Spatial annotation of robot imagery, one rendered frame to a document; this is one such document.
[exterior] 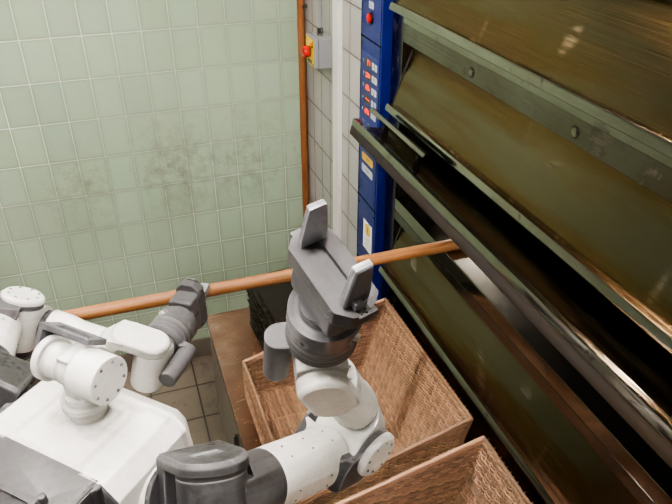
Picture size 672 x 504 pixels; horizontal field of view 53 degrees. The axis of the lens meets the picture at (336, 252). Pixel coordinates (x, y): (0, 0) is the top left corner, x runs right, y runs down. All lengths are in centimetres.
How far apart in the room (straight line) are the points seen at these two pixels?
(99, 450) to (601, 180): 88
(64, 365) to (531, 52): 92
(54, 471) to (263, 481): 26
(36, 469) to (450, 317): 113
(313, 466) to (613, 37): 78
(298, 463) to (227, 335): 148
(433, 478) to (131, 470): 96
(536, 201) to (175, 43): 164
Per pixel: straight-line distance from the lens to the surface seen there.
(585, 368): 106
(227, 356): 232
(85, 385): 91
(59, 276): 294
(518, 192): 136
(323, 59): 235
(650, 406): 99
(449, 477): 175
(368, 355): 220
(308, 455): 98
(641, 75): 109
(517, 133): 140
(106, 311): 155
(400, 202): 195
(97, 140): 268
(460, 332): 174
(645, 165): 110
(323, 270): 69
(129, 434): 96
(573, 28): 123
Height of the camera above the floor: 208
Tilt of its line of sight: 32 degrees down
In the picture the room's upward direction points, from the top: straight up
